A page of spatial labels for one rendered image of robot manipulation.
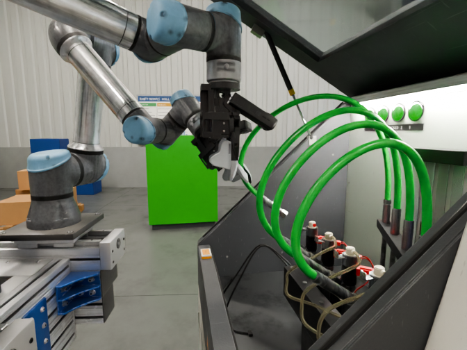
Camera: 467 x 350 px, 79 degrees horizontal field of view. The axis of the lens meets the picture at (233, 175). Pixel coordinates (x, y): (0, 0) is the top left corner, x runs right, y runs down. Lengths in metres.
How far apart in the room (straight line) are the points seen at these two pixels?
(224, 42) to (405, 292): 0.52
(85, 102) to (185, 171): 2.96
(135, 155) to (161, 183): 3.52
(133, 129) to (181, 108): 0.17
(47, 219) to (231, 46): 0.73
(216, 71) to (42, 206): 0.68
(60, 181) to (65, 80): 7.11
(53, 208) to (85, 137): 0.26
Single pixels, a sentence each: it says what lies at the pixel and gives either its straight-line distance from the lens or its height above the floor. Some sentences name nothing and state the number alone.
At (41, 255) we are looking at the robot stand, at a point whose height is 0.95.
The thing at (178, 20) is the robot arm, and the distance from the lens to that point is 0.58.
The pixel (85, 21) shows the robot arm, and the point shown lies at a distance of 0.67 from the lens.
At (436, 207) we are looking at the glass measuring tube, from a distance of 0.78.
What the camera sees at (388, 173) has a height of 1.23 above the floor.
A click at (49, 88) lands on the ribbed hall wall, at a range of 8.27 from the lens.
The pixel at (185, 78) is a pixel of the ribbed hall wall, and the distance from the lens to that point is 7.29.
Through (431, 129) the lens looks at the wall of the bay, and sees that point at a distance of 0.83.
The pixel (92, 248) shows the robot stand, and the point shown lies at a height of 0.98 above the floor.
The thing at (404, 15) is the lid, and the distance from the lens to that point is 0.74.
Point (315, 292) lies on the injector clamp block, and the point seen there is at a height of 0.98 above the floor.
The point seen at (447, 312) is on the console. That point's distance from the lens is 0.44.
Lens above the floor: 1.32
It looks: 8 degrees down
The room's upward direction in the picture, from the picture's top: straight up
